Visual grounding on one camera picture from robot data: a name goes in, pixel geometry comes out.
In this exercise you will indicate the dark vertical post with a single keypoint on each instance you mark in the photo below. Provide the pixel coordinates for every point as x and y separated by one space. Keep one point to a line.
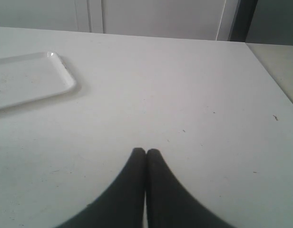
242 20

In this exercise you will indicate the white plastic tray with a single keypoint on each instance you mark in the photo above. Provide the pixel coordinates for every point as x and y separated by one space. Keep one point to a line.
32 77

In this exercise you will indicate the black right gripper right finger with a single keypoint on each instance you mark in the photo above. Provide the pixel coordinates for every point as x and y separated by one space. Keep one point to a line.
169 204

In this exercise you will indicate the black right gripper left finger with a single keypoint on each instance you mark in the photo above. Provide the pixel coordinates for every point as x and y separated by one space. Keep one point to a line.
121 205

